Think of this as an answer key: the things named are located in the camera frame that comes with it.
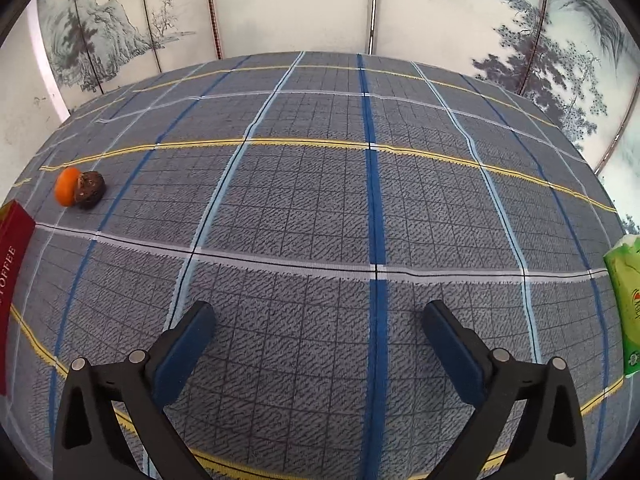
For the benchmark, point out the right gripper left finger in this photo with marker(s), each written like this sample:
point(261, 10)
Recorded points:
point(88, 440)

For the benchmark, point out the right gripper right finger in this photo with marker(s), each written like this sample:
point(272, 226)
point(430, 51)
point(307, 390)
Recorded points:
point(549, 441)

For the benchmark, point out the plaid blue-grey tablecloth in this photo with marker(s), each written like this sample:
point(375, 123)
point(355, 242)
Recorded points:
point(318, 201)

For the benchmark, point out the painted landscape folding screen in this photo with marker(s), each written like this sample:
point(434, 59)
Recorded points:
point(576, 59)

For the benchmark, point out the green tissue pack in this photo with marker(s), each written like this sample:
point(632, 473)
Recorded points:
point(623, 264)

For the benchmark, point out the gold tin box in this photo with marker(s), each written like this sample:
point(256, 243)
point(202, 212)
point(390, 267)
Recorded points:
point(17, 227)

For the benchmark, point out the orange tangerine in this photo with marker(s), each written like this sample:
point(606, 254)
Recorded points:
point(66, 185)

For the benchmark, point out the brown wrinkled fruit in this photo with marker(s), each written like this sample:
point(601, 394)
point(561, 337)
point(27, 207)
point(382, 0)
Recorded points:
point(89, 190)

